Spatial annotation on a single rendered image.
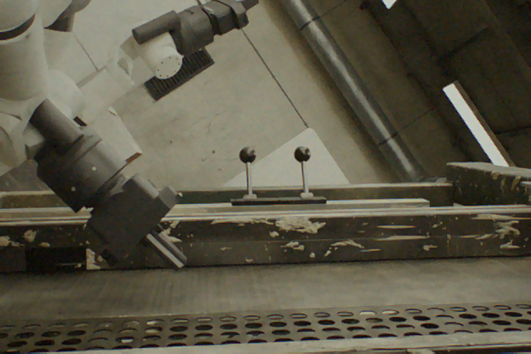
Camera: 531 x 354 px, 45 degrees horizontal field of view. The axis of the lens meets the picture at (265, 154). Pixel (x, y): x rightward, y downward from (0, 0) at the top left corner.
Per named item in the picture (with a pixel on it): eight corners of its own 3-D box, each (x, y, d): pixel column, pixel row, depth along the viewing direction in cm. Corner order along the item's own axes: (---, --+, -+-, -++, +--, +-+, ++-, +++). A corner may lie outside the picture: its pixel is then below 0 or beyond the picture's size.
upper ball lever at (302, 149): (296, 206, 138) (292, 150, 144) (314, 206, 138) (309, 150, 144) (299, 199, 134) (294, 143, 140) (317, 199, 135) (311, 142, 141)
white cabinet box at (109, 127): (51, 146, 640) (112, 106, 644) (83, 195, 639) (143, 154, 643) (36, 143, 595) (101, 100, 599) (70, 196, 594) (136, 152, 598)
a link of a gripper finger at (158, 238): (182, 268, 80) (146, 233, 80) (182, 262, 84) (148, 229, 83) (191, 259, 80) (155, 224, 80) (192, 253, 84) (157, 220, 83)
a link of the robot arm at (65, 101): (48, 198, 82) (-18, 134, 81) (108, 143, 87) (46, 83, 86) (58, 177, 72) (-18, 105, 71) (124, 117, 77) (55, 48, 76)
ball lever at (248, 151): (241, 207, 136) (238, 152, 142) (258, 207, 137) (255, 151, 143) (241, 201, 133) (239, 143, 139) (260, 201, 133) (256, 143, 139)
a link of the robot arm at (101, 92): (129, 99, 130) (56, 161, 130) (125, 87, 139) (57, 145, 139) (93, 60, 125) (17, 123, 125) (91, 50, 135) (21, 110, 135)
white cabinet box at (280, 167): (99, 269, 535) (304, 132, 546) (138, 327, 534) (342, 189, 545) (80, 279, 474) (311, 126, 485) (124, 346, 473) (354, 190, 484)
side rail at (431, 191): (10, 235, 158) (8, 191, 157) (445, 223, 168) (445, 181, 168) (2, 240, 152) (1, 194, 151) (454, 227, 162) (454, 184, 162)
